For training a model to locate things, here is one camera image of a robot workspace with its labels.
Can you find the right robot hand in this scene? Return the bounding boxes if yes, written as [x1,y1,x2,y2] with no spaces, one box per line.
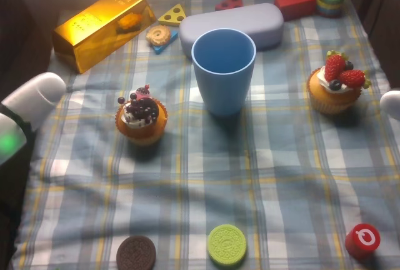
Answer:
[379,89,400,118]

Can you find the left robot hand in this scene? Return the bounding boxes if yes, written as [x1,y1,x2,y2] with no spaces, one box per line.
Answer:
[0,71,67,168]

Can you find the strawberry topped toy cupcake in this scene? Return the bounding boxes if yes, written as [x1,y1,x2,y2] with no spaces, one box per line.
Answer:
[306,49,373,115]

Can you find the chocolate ball topped toy cupcake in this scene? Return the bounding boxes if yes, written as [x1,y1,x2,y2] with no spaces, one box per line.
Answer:
[115,84,168,146]

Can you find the blue plastic cup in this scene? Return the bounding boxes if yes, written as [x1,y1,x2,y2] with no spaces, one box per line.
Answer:
[191,28,257,117]

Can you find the shiny gold bar box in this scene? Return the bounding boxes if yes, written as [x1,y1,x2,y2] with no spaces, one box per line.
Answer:
[51,0,157,74]

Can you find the blue triangle block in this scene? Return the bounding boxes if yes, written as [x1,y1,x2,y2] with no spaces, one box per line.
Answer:
[152,29,179,55]

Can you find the red cylinder with white print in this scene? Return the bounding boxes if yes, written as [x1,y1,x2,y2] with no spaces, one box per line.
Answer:
[344,222,381,260]

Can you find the red rectangular block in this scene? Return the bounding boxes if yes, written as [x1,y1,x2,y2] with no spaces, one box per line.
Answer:
[274,0,317,21]

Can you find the lavender glasses case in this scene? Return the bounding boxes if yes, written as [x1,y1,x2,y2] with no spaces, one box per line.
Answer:
[178,2,284,60]

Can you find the yellow triangle block with holes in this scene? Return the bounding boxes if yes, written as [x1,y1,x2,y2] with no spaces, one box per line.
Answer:
[157,3,187,27]

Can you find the brown sandwich cookie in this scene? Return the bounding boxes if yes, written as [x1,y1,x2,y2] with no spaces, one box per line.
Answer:
[116,235,156,270]

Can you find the red triangle block with holes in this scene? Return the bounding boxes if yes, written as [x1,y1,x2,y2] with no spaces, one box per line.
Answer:
[214,0,244,11]

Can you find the green sandwich cookie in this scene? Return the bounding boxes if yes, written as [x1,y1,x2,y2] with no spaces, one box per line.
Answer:
[207,224,248,267]

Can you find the blue ring block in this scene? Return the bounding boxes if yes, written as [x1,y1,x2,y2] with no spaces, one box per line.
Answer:
[317,5,344,15]

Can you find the yellow ring block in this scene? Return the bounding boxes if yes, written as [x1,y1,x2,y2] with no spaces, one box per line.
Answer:
[316,0,345,10]

